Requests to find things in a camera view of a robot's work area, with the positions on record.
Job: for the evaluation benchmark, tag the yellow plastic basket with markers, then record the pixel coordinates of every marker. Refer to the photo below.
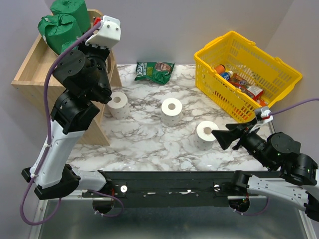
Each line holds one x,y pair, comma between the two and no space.
241,55

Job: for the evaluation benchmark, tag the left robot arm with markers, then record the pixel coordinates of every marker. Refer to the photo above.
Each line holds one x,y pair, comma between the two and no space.
83,74

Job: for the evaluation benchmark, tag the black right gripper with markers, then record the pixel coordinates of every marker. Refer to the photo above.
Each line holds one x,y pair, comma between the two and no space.
225,137

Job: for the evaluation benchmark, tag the green chips bag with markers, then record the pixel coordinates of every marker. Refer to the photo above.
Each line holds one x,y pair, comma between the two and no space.
158,72

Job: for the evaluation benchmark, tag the red white box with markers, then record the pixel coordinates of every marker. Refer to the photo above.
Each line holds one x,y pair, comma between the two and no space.
254,92

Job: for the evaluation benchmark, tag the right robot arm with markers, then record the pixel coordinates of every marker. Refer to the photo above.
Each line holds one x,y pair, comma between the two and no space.
279,152

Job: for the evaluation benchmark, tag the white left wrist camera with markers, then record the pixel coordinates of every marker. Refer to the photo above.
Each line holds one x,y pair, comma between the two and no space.
108,34

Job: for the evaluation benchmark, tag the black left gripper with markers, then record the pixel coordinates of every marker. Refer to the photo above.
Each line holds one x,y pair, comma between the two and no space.
103,51

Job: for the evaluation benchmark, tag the blue label bottle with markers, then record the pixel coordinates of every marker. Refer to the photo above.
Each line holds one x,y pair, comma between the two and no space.
227,75

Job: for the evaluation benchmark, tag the white dotted roll middle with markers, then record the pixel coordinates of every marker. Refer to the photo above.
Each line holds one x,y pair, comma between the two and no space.
171,111

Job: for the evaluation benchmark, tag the white dotted roll left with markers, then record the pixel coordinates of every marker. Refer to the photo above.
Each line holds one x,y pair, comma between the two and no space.
119,106

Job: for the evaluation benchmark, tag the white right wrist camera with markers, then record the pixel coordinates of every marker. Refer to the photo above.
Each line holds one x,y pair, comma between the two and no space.
263,116

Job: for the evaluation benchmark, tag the white dotted roll right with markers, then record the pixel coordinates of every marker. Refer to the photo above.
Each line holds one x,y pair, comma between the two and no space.
204,139

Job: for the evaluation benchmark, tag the white dotted roll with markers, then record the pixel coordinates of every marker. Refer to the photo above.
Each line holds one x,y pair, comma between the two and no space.
204,139
119,106
171,111

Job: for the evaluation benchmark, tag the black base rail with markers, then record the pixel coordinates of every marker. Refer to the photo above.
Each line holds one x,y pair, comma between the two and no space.
173,189

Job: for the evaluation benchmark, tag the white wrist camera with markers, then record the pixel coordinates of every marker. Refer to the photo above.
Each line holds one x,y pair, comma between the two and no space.
108,34
263,116

